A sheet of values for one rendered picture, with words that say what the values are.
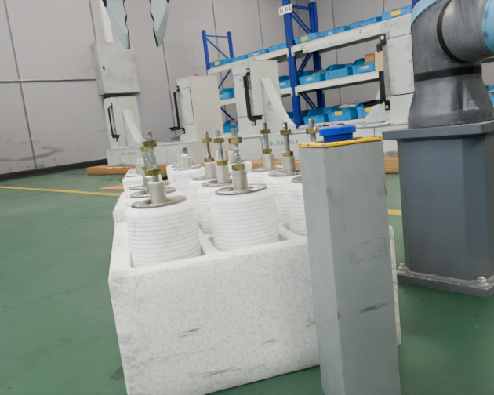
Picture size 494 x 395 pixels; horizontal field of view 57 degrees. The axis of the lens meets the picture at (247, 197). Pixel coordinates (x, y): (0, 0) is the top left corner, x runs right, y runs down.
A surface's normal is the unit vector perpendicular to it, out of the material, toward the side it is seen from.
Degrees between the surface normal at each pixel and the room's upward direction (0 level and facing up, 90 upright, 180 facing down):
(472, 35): 115
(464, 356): 0
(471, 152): 90
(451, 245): 90
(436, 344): 0
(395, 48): 90
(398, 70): 90
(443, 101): 72
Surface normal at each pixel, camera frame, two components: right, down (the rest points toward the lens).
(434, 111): -0.65, -0.11
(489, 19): -0.93, 0.32
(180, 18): 0.68, 0.04
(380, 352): 0.25, 0.12
